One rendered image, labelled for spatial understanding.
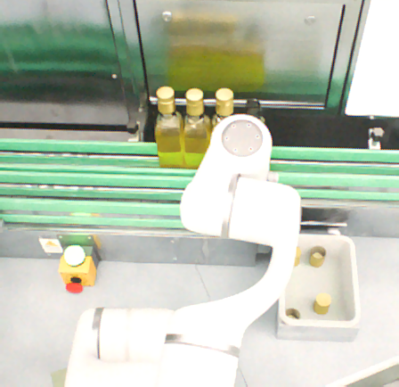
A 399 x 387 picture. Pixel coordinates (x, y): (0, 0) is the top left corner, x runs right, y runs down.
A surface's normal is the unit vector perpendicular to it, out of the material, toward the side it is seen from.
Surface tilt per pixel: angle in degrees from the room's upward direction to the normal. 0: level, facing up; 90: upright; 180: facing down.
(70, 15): 90
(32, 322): 0
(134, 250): 90
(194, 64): 90
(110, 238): 90
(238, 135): 15
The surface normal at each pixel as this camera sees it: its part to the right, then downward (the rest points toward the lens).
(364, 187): -0.04, 0.83
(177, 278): 0.00, -0.56
